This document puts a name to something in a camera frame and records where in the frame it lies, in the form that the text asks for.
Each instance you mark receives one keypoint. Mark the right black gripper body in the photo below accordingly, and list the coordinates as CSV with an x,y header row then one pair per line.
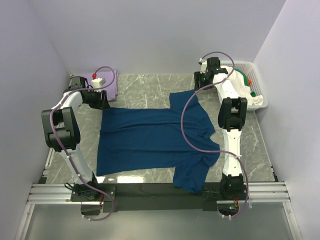
x,y
201,79

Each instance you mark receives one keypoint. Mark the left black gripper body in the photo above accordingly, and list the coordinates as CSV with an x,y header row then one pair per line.
x,y
94,99

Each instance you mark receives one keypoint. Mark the blue t shirt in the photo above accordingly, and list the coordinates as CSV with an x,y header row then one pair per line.
x,y
177,137

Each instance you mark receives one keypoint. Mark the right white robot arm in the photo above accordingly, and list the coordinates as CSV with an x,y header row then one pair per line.
x,y
231,119

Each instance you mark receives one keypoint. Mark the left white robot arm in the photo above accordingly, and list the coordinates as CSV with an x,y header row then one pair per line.
x,y
62,133

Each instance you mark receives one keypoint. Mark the folded purple t shirt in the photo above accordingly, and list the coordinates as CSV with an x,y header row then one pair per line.
x,y
111,88

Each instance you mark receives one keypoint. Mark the white t shirt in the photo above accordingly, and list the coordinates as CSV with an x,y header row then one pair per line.
x,y
240,82

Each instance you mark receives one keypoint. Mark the green t shirt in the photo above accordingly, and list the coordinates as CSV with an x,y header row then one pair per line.
x,y
247,82

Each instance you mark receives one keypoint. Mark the white plastic laundry basket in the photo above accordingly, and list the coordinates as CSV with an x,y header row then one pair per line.
x,y
251,71

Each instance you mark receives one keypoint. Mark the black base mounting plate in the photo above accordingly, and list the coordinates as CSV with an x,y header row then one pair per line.
x,y
114,197

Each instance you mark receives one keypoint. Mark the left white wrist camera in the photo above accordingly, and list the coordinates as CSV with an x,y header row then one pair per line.
x,y
98,82

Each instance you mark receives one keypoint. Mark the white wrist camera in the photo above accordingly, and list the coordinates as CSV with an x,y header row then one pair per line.
x,y
98,82
203,65

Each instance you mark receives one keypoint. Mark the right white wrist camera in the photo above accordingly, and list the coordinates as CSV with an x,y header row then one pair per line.
x,y
203,65

